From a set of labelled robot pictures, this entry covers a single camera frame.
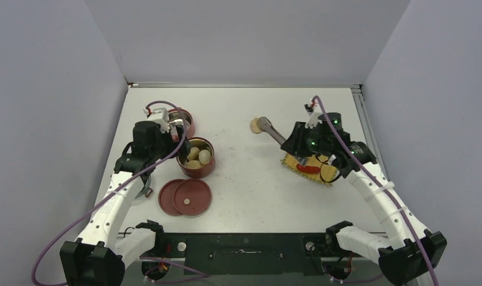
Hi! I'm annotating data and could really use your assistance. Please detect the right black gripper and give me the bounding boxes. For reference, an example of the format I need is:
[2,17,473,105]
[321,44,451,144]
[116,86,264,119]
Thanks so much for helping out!
[282,122,332,157]

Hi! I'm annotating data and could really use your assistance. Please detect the red sausage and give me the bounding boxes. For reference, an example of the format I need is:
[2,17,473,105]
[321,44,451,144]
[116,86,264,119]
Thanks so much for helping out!
[296,164,321,174]

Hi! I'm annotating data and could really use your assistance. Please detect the steel tongs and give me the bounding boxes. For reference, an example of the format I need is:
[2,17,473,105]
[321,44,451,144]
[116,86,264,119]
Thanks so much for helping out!
[257,117,286,145]

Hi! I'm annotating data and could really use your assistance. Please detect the round beige bun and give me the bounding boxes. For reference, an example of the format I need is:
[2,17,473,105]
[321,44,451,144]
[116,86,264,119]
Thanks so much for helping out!
[250,117,265,134]

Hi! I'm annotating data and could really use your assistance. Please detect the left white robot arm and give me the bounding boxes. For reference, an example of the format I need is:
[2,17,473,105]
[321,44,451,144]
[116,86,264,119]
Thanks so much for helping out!
[60,119,190,285]

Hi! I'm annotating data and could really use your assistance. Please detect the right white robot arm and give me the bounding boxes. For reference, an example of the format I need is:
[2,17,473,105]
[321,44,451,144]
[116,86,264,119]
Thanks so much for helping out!
[272,112,447,285]

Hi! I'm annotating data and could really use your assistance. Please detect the glass lid with red clip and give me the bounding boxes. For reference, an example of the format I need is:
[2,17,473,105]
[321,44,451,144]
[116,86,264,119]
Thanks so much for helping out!
[136,175,153,198]

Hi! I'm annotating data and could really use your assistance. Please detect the lower red round lid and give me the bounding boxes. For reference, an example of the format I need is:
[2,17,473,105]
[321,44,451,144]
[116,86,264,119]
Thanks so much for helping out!
[158,179,184,216]

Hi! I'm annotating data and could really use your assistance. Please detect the red round lid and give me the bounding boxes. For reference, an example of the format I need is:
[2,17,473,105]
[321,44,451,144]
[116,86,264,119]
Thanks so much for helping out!
[158,179,184,216]
[172,179,212,216]

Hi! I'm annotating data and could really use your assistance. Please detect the upper red round lid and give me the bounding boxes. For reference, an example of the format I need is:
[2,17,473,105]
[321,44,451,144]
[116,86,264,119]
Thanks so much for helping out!
[172,179,212,216]

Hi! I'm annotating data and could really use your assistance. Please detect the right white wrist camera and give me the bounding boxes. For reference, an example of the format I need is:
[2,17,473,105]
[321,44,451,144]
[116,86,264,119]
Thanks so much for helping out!
[304,101,323,129]

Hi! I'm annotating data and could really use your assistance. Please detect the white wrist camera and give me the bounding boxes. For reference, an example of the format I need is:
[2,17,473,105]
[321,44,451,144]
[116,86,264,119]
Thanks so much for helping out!
[304,101,323,129]
[146,108,176,133]

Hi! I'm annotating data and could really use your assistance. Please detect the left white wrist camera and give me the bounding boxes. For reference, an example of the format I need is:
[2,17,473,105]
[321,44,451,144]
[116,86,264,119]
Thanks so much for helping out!
[146,108,176,133]

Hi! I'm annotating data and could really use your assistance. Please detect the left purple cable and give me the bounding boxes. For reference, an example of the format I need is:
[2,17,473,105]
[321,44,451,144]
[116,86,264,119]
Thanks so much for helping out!
[30,100,188,286]

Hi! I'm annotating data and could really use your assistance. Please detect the purple cable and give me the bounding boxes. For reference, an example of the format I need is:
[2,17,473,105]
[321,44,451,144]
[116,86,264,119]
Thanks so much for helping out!
[30,100,188,286]
[312,95,441,286]

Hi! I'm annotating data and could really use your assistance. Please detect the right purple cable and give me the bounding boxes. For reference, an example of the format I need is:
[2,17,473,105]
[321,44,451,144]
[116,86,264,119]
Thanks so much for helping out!
[312,95,441,286]

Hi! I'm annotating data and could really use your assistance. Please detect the aluminium rail frame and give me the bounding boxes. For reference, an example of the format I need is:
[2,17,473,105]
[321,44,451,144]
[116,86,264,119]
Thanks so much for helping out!
[115,86,385,241]

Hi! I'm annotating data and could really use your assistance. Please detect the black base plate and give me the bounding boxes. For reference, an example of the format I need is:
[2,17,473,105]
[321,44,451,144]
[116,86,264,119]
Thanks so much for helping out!
[143,233,352,276]

